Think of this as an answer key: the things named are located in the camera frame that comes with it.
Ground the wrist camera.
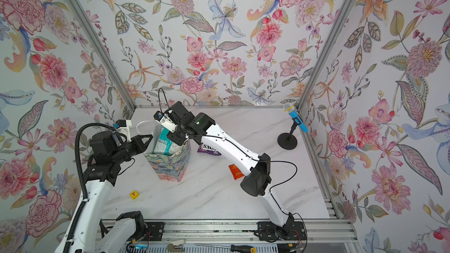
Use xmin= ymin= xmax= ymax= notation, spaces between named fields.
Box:
xmin=113 ymin=119 xmax=132 ymax=142
xmin=154 ymin=111 xmax=177 ymax=132

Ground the purple Fox's berries candy bag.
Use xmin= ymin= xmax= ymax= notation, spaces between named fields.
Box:
xmin=198 ymin=145 xmax=221 ymax=156

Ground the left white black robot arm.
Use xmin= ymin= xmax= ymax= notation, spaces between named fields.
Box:
xmin=55 ymin=131 xmax=153 ymax=253

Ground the teal snack packet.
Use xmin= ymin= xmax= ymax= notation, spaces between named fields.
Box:
xmin=153 ymin=126 xmax=182 ymax=156

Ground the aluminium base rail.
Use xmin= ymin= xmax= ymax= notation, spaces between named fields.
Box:
xmin=93 ymin=219 xmax=357 ymax=245

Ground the blue microphone on stand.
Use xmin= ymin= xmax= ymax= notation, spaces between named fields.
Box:
xmin=277 ymin=103 xmax=308 ymax=150

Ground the small yellow cube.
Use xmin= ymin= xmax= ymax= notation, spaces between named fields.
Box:
xmin=130 ymin=191 xmax=139 ymax=200

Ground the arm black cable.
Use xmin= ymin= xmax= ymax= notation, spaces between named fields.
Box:
xmin=157 ymin=87 xmax=308 ymax=253
xmin=61 ymin=122 xmax=115 ymax=253

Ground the red snack packet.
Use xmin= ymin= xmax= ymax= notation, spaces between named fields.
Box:
xmin=229 ymin=165 xmax=244 ymax=180

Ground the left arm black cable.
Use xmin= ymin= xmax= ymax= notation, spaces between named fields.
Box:
xmin=61 ymin=122 xmax=115 ymax=253

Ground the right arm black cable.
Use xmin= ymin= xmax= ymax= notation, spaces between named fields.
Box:
xmin=157 ymin=87 xmax=308 ymax=253

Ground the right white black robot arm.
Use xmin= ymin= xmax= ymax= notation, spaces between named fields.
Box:
xmin=154 ymin=101 xmax=295 ymax=236

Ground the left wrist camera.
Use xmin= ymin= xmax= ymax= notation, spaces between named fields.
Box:
xmin=113 ymin=119 xmax=132 ymax=142

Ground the floral paper gift bag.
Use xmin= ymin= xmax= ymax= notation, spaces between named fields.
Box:
xmin=136 ymin=120 xmax=191 ymax=182

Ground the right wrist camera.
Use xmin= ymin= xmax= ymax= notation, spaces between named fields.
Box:
xmin=154 ymin=111 xmax=177 ymax=132

